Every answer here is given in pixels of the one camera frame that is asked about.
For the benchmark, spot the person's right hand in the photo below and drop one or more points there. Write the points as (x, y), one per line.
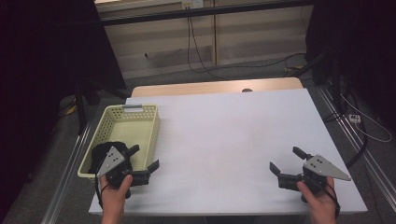
(322, 203)

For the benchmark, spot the pale yellow perforated basket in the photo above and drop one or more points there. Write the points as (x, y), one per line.
(130, 133)

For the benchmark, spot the beige wooden cabinet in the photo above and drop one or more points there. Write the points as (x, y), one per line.
(249, 40)

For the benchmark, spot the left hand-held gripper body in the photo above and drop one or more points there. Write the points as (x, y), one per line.
(110, 161)

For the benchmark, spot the black t-shirt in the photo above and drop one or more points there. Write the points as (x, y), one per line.
(102, 152)

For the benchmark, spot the white power strip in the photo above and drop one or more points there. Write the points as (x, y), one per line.
(355, 118)

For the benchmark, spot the black tripod stand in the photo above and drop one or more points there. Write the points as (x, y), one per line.
(81, 112)

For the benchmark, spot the yellow floor tape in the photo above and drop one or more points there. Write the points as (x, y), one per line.
(72, 110)
(294, 67)

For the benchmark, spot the black curtain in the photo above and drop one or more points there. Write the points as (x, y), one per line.
(367, 46)
(37, 62)

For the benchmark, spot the black metal stand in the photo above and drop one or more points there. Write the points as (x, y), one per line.
(335, 87)

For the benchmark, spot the person's left hand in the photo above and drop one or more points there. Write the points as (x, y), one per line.
(112, 200)

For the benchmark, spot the black horizontal bar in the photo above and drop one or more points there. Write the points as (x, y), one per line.
(155, 17)

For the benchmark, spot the dark round table grommet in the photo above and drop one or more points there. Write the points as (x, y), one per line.
(247, 90)

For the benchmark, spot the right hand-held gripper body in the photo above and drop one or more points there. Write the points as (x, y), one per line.
(323, 168)

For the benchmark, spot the aluminium floor rail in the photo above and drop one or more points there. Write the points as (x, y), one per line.
(66, 177)
(373, 167)

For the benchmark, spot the white wall socket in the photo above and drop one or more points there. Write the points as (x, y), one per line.
(193, 3)

